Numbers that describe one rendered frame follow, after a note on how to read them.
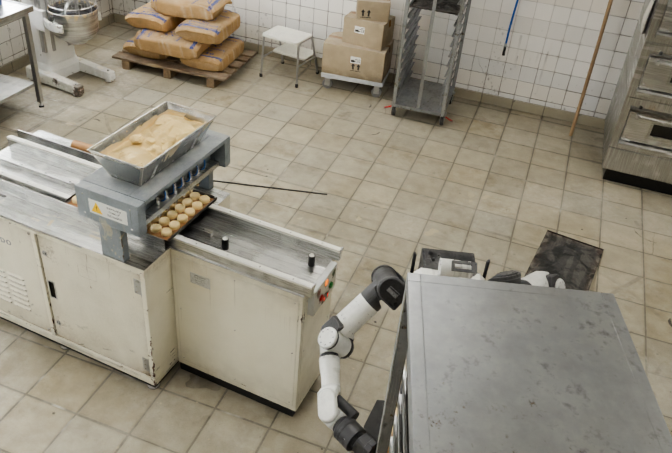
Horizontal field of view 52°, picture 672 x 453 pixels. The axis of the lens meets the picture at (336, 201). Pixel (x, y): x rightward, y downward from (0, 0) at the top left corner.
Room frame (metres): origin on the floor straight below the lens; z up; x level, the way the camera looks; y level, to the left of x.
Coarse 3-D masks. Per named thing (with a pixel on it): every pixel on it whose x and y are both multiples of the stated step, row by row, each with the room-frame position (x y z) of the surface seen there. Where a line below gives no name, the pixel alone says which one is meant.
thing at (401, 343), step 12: (408, 276) 1.22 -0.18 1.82; (396, 336) 1.23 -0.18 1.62; (396, 348) 1.21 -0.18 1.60; (396, 360) 1.21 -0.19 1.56; (396, 372) 1.21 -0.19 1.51; (396, 384) 1.21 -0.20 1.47; (396, 396) 1.21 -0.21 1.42; (384, 408) 1.21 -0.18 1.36; (384, 420) 1.21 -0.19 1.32; (384, 432) 1.21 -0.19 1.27; (384, 444) 1.21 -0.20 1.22
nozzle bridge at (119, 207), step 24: (216, 144) 2.84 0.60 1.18; (168, 168) 2.59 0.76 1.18; (192, 168) 2.64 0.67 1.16; (96, 192) 2.35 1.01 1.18; (120, 192) 2.37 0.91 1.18; (144, 192) 2.38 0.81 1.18; (168, 192) 2.60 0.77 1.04; (96, 216) 2.35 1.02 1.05; (120, 216) 2.31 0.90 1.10; (144, 216) 2.31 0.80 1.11; (120, 240) 2.31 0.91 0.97
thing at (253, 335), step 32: (224, 224) 2.67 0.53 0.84; (192, 256) 2.40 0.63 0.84; (256, 256) 2.44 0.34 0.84; (288, 256) 2.47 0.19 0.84; (320, 256) 2.49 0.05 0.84; (192, 288) 2.41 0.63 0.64; (224, 288) 2.34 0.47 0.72; (256, 288) 2.28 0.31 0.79; (192, 320) 2.41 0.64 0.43; (224, 320) 2.34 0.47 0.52; (256, 320) 2.28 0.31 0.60; (288, 320) 2.22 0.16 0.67; (320, 320) 2.40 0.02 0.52; (192, 352) 2.41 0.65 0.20; (224, 352) 2.34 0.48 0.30; (256, 352) 2.28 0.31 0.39; (288, 352) 2.22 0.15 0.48; (224, 384) 2.38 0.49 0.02; (256, 384) 2.28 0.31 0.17; (288, 384) 2.21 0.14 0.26
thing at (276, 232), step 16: (16, 144) 3.17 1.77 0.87; (32, 144) 3.14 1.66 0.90; (64, 160) 3.05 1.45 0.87; (80, 160) 3.03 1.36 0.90; (208, 208) 2.72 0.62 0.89; (224, 208) 2.72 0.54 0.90; (240, 224) 2.66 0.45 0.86; (256, 224) 2.62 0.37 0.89; (272, 224) 2.62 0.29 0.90; (288, 240) 2.56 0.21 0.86; (304, 240) 2.53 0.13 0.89; (320, 240) 2.53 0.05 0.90; (336, 256) 2.47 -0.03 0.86
